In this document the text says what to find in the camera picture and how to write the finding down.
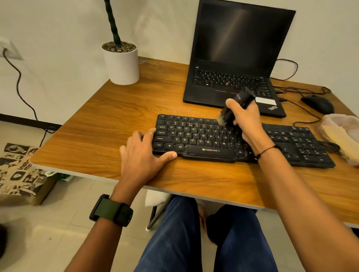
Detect black laptop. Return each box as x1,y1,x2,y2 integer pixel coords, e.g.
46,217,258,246
182,0,297,118

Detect black cleaning brush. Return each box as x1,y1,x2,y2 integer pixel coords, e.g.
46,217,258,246
217,87,257,127

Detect black wall power cable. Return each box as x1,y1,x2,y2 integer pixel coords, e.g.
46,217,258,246
3,48,56,148

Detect person's left hand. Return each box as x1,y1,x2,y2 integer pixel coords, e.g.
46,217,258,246
110,127,178,207

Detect clear plastic box red latches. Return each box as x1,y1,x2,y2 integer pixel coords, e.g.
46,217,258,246
318,113,359,168

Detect black mouse cable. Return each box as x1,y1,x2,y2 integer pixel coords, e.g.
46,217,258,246
273,86,331,97

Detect green strap smartwatch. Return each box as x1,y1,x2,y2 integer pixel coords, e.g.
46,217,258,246
89,194,134,228

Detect black looped laptop cable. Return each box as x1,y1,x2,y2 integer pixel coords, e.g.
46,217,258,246
270,59,299,82

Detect white plant pot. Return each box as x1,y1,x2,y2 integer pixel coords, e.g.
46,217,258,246
101,41,140,86

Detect white seat chair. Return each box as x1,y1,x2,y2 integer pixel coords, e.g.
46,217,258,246
144,189,173,232

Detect white wall socket panel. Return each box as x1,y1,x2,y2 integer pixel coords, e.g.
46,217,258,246
0,36,24,61

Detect person's left forearm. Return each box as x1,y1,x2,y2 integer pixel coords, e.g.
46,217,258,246
64,218,123,272

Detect person's bare foot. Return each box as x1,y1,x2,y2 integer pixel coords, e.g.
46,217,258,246
197,203,214,244

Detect person's blue jeans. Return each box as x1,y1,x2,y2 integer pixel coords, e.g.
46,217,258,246
134,195,279,272

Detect printed brown paper bag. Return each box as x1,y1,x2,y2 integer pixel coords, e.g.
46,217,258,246
0,143,58,207

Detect black computer mouse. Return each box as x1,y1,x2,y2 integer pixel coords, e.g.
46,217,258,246
300,95,335,115

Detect black keyboard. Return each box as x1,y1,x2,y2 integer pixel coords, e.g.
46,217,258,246
152,114,336,169

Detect black cord bracelet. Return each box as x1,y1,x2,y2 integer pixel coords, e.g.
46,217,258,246
254,145,281,162

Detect yellow cloth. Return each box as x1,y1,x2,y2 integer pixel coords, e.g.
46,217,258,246
321,124,359,166

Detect person's right forearm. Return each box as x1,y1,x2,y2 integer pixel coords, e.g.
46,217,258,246
257,147,359,272

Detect person's right hand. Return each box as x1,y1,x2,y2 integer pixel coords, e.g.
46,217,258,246
225,98,277,156

